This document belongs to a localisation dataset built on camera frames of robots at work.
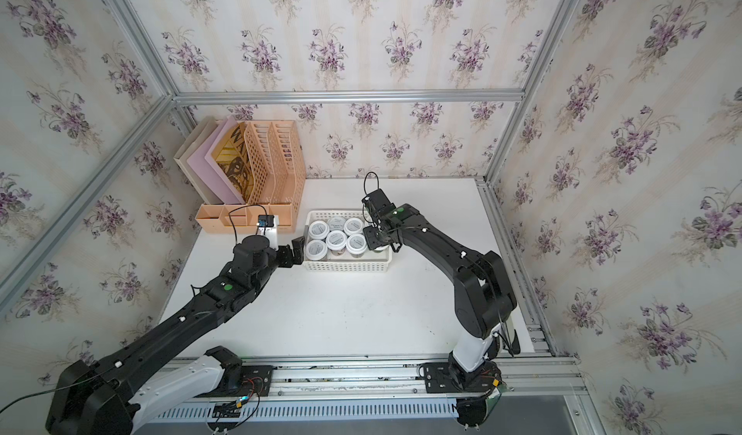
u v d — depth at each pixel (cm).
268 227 68
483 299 45
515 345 77
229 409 71
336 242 93
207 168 88
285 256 70
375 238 77
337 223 99
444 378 73
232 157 98
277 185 118
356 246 91
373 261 98
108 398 38
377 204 68
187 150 87
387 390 73
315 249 91
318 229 96
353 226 96
